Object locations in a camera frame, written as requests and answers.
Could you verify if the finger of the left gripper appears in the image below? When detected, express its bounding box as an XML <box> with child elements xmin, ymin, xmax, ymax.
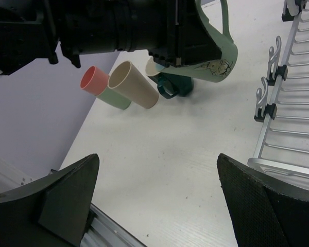
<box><xmin>180</xmin><ymin>1</ymin><xmax>222</xmax><ymax>66</ymax></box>

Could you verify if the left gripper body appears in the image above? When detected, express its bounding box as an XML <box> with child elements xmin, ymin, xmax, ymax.
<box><xmin>113</xmin><ymin>1</ymin><xmax>180</xmax><ymax>66</ymax></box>

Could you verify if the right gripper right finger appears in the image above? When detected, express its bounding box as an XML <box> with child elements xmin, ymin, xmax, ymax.
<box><xmin>217</xmin><ymin>153</ymin><xmax>309</xmax><ymax>246</ymax></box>

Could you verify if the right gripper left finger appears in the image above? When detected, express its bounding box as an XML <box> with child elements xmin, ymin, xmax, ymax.
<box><xmin>0</xmin><ymin>154</ymin><xmax>100</xmax><ymax>246</ymax></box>

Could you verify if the light green mug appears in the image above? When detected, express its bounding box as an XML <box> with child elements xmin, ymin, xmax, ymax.
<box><xmin>161</xmin><ymin>1</ymin><xmax>238</xmax><ymax>83</ymax></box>

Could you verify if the dark green mug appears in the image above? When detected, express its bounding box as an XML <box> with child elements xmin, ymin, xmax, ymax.
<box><xmin>145</xmin><ymin>57</ymin><xmax>194</xmax><ymax>99</ymax></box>

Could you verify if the beige tall cup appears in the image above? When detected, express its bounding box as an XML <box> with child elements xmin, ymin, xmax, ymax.
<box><xmin>108</xmin><ymin>61</ymin><xmax>159</xmax><ymax>109</ymax></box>

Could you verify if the pink cup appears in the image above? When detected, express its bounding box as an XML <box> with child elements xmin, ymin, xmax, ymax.
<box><xmin>80</xmin><ymin>66</ymin><xmax>109</xmax><ymax>96</ymax></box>

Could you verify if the green cup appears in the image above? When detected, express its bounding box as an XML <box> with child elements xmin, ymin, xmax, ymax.
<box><xmin>96</xmin><ymin>87</ymin><xmax>131</xmax><ymax>110</ymax></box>

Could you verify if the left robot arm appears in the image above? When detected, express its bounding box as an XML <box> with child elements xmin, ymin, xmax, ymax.
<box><xmin>0</xmin><ymin>0</ymin><xmax>222</xmax><ymax>75</ymax></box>

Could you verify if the metal dish rack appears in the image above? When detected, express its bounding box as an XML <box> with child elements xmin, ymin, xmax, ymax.
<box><xmin>248</xmin><ymin>1</ymin><xmax>309</xmax><ymax>181</ymax></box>

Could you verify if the aluminium mounting rail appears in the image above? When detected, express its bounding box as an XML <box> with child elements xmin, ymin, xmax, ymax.
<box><xmin>0</xmin><ymin>159</ymin><xmax>142</xmax><ymax>246</ymax></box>

